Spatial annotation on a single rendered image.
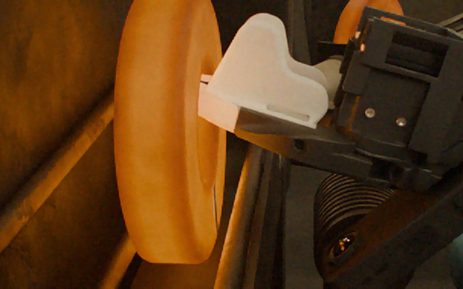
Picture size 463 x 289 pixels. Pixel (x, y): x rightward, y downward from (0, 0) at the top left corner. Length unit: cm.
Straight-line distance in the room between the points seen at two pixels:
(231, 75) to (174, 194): 8
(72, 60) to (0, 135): 9
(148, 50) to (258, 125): 7
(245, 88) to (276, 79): 2
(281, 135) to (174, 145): 6
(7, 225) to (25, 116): 6
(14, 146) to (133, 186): 6
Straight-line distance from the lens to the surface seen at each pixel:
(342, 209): 84
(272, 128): 34
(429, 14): 317
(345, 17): 93
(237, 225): 35
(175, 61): 31
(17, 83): 31
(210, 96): 35
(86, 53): 39
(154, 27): 32
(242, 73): 35
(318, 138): 33
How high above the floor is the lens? 84
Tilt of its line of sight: 16 degrees down
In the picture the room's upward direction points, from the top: 1 degrees counter-clockwise
